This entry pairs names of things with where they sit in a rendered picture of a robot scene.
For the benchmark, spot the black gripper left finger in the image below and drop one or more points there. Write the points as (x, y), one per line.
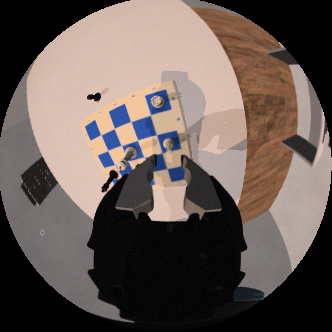
(131, 194)

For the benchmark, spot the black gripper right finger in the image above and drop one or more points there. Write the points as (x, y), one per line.
(206, 196)

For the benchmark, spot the blue and cream chessboard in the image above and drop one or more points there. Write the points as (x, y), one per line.
(132, 120)

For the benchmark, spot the white chess rook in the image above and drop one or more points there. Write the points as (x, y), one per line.
(156, 100)

